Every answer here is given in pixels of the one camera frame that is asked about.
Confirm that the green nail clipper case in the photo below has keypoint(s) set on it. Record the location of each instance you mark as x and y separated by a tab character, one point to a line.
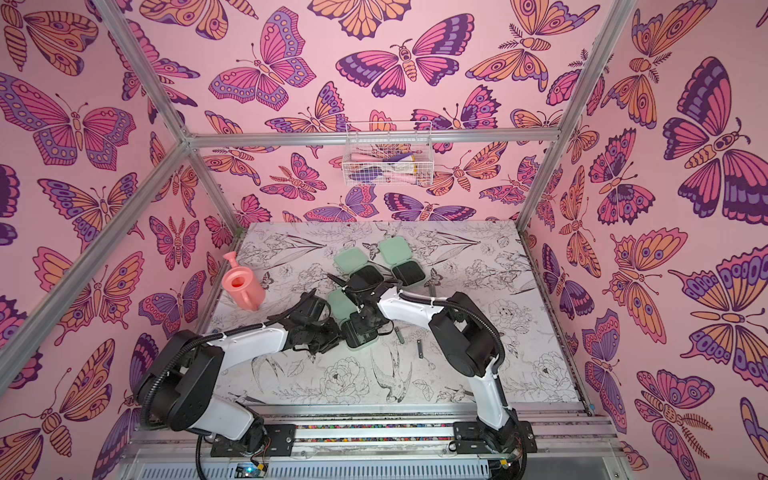
356	329

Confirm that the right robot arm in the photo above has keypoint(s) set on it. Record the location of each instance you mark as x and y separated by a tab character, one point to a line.
468	340

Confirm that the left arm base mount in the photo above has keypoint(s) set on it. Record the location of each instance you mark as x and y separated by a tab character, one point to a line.
270	440

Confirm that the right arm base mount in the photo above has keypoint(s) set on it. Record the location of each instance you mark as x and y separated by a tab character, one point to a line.
514	438

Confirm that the back left green case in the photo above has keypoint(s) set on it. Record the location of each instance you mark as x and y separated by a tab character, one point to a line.
361	274

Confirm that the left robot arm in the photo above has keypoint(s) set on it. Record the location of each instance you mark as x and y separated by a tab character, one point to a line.
180	391

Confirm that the back right green case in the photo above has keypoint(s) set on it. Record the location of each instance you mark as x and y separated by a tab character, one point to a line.
399	258

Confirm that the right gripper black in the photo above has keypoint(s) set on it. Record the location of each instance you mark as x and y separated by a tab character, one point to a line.
362	283

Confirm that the green circuit board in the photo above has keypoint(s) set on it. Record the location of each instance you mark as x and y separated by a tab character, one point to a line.
250	470

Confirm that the pink watering can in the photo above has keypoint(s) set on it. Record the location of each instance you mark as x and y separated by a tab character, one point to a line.
240	282

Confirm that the white wire wall basket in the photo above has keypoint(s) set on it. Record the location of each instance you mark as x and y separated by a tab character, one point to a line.
387	152

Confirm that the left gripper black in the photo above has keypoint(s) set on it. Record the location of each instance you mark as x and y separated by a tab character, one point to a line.
335	337

